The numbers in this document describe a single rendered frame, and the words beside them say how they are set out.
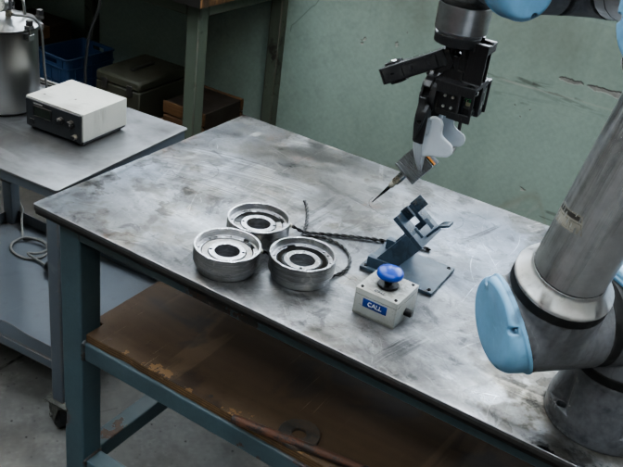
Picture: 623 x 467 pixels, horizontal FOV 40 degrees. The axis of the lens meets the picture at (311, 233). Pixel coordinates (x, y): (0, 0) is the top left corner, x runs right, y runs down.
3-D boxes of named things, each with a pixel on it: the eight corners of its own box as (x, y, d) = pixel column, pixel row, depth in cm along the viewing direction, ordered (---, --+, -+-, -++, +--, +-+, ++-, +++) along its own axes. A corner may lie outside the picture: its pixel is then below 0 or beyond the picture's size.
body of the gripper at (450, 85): (466, 130, 121) (484, 47, 115) (411, 113, 124) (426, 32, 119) (484, 116, 127) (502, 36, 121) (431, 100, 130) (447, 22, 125)
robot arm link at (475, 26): (431, 1, 117) (452, -8, 123) (425, 33, 119) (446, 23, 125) (482, 14, 114) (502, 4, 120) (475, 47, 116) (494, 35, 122)
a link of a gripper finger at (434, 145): (441, 183, 126) (456, 124, 122) (405, 171, 128) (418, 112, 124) (449, 179, 128) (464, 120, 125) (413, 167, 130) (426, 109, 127)
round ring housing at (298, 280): (344, 288, 133) (348, 266, 131) (283, 298, 128) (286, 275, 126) (315, 254, 141) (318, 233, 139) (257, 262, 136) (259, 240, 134)
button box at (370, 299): (350, 311, 127) (356, 283, 125) (374, 292, 133) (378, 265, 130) (399, 333, 124) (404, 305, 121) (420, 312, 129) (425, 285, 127)
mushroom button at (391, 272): (367, 296, 127) (373, 269, 124) (380, 286, 130) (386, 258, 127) (391, 308, 125) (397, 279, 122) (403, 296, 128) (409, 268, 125)
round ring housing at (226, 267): (207, 289, 128) (208, 266, 126) (182, 254, 135) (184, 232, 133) (270, 278, 132) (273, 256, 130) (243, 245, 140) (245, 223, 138)
